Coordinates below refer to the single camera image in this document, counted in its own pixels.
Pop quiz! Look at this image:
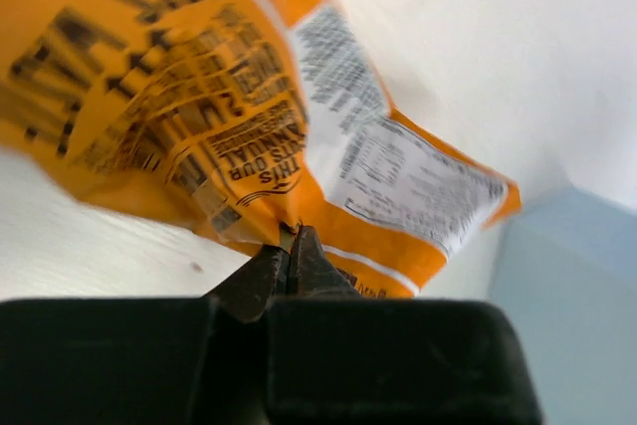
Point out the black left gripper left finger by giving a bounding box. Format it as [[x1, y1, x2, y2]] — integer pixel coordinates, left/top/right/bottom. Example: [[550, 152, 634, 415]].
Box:
[[1, 247, 287, 424]]

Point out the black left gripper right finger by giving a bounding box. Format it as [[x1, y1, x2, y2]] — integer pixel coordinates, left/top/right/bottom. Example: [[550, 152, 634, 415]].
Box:
[[266, 226, 542, 424]]

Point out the orange chip bag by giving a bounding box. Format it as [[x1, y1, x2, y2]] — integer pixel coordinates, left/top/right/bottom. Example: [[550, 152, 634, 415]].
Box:
[[1, 0, 522, 298]]

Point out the light blue paper bag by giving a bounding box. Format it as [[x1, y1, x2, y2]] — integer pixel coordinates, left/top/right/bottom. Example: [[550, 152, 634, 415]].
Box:
[[490, 188, 636, 424]]

